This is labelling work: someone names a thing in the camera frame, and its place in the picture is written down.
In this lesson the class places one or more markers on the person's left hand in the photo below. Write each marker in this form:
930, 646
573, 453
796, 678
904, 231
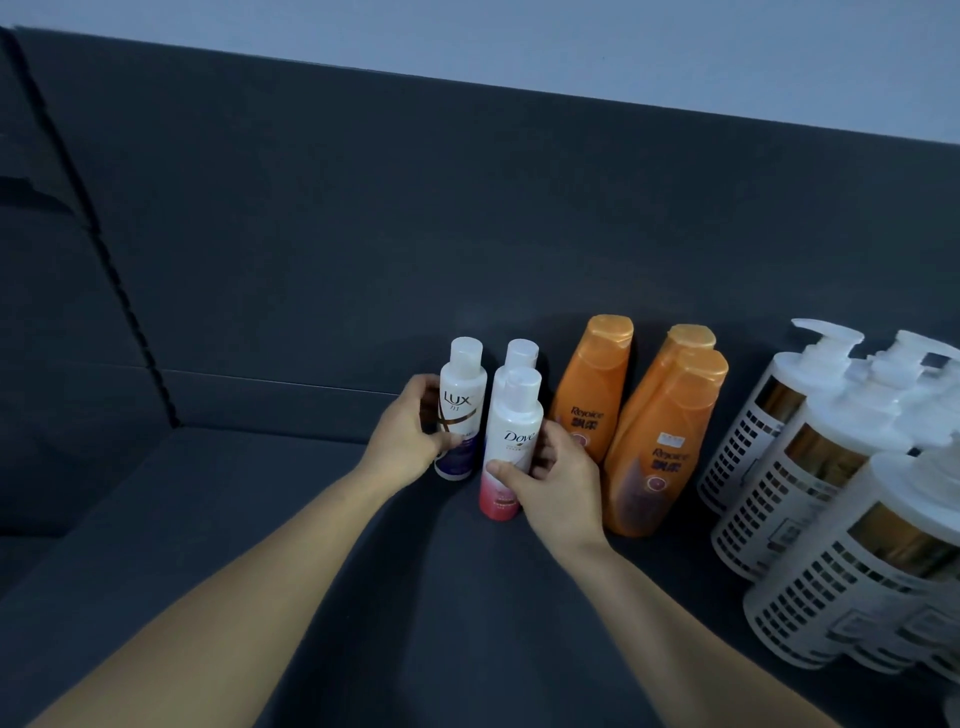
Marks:
401, 442

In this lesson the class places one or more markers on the person's right hand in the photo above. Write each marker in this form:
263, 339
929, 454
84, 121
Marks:
570, 502

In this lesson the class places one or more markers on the Dove bottle pink bottom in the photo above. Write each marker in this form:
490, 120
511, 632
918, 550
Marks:
514, 420

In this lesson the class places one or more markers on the Lux white purple bottle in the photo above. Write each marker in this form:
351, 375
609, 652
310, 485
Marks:
461, 360

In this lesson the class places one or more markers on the Dove bottle blue bottom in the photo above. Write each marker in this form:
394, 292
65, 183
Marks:
523, 352

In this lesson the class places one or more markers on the dark grey shelf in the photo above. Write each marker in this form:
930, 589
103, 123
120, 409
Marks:
300, 262

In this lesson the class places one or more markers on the white pump bottles group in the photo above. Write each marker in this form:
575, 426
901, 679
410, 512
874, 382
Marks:
825, 525

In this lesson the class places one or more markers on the person's right forearm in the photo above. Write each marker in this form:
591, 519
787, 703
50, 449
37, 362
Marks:
675, 652

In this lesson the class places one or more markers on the person's left forearm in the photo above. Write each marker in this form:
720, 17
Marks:
225, 615

